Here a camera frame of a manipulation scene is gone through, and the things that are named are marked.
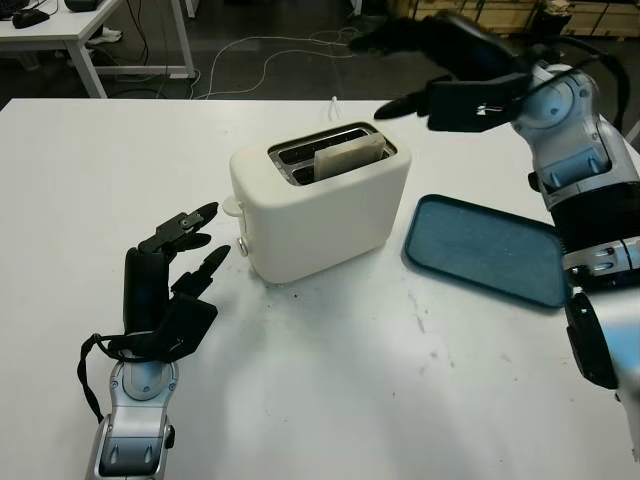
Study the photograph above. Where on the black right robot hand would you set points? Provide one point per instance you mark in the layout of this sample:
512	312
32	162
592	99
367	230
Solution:
465	45

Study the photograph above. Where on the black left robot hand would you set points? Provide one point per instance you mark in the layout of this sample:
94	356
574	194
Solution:
142	285

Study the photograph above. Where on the slice of white bread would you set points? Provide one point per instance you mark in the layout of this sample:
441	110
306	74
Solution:
345	157

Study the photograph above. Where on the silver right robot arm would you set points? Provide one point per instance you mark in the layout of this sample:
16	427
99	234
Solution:
575	150

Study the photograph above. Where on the silver toaster knob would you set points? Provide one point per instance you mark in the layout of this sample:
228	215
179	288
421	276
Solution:
242	246

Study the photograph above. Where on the cream white two-slot toaster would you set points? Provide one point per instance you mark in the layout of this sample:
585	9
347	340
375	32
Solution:
325	225

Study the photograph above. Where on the dark blue plastic tray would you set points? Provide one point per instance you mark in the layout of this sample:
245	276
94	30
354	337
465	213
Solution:
480	250

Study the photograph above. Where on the black waste bin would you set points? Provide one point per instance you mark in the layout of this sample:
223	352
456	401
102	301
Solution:
555	22

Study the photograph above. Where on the stacked wooden crates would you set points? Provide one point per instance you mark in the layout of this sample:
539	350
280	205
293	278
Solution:
600	17

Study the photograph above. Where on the white shoes under desk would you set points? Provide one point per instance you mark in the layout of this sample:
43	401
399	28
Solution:
110	36

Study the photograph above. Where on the white office desk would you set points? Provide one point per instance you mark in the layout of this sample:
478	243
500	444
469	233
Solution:
60	30

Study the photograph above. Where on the black device on desk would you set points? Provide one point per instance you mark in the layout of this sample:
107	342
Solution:
82	4

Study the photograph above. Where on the black computer mouse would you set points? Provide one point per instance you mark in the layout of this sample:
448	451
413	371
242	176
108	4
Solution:
30	19

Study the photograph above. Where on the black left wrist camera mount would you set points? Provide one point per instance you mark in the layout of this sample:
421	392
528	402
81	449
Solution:
185	320

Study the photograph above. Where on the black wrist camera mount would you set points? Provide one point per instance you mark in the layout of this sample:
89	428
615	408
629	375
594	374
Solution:
185	320
470	105

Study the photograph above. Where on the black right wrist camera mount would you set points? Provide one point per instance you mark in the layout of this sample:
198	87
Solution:
470	105

